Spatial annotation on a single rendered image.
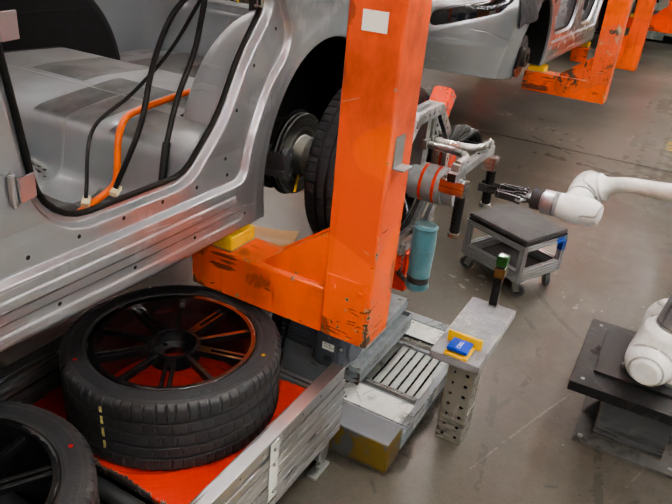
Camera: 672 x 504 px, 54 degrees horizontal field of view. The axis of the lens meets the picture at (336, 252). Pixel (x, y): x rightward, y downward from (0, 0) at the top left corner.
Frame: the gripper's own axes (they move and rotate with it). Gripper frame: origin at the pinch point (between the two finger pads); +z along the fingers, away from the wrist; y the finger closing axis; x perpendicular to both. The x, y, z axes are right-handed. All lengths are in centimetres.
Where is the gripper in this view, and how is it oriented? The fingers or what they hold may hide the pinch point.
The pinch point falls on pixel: (488, 186)
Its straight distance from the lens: 258.1
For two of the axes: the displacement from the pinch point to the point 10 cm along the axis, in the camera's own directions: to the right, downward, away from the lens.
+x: 0.8, -8.9, -4.5
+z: -8.7, -2.9, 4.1
